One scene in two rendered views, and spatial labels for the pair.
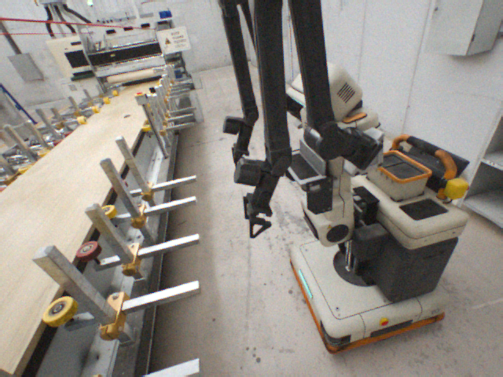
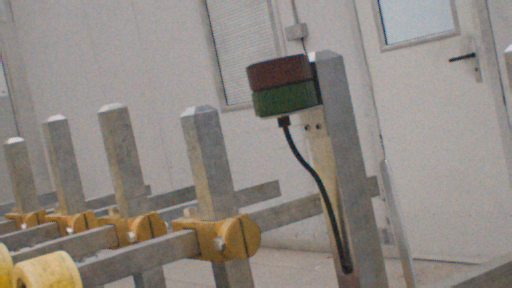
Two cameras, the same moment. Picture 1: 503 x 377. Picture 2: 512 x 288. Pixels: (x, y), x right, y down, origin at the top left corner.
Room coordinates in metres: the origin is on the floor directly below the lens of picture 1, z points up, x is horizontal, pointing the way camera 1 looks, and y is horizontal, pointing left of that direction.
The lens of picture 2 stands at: (2.01, 1.18, 1.11)
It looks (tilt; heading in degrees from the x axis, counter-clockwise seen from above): 4 degrees down; 333
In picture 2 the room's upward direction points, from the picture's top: 12 degrees counter-clockwise
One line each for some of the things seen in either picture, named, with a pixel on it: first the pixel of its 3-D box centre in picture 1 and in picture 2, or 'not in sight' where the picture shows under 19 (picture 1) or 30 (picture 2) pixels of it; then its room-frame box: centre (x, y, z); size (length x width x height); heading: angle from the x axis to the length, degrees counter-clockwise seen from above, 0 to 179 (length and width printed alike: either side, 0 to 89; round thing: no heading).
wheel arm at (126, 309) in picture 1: (136, 305); not in sight; (0.49, 0.46, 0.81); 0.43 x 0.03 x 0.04; 96
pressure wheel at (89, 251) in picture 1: (93, 257); not in sight; (0.72, 0.68, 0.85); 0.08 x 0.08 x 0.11
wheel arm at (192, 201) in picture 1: (153, 211); not in sight; (0.99, 0.51, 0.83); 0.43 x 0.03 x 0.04; 96
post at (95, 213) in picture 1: (123, 252); not in sight; (0.70, 0.55, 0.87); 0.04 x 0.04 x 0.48; 6
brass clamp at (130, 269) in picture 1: (132, 259); not in sight; (0.72, 0.55, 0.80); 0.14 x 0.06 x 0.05; 6
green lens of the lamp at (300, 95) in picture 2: not in sight; (284, 98); (2.68, 0.80, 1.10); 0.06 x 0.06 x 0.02
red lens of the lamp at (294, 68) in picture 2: not in sight; (279, 72); (2.68, 0.80, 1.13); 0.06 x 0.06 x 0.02
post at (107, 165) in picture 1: (130, 204); not in sight; (0.95, 0.57, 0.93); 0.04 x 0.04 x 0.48; 6
